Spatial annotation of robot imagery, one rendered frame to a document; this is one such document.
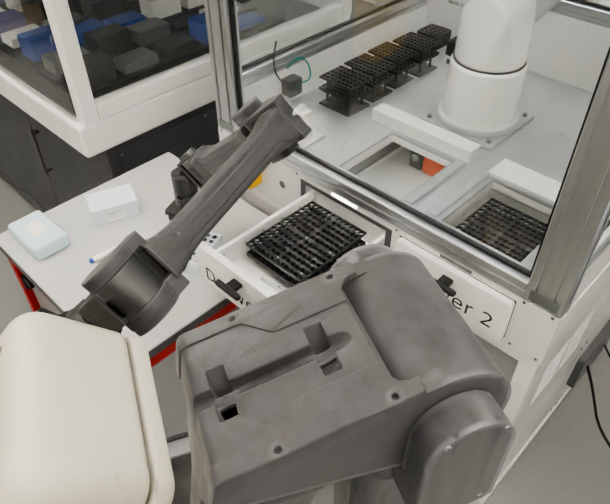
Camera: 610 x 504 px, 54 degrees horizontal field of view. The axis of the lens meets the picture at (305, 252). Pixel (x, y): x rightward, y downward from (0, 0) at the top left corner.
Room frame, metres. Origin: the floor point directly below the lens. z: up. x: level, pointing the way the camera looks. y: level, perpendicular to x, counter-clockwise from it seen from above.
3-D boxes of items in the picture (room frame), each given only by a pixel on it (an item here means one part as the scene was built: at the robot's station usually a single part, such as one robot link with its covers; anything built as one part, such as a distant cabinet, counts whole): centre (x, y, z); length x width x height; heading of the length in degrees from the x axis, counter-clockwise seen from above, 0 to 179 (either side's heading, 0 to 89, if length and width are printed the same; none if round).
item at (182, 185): (1.16, 0.28, 0.99); 0.07 x 0.06 x 0.07; 160
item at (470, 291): (0.91, -0.31, 0.87); 0.29 x 0.02 x 0.11; 46
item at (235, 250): (1.05, -0.01, 0.86); 0.40 x 0.26 x 0.06; 136
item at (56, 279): (1.20, 0.42, 0.38); 0.62 x 0.58 x 0.76; 46
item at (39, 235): (1.20, 0.70, 0.78); 0.15 x 0.10 x 0.04; 47
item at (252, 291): (0.90, 0.14, 0.87); 0.29 x 0.02 x 0.11; 46
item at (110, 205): (1.32, 0.53, 0.79); 0.13 x 0.09 x 0.05; 116
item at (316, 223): (1.05, 0.00, 0.87); 0.22 x 0.18 x 0.06; 136
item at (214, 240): (1.13, 0.28, 0.78); 0.12 x 0.08 x 0.04; 158
